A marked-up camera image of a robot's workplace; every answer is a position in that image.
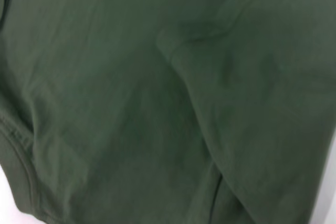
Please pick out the dark green t-shirt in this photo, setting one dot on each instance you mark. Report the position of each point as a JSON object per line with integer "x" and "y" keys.
{"x": 168, "y": 90}

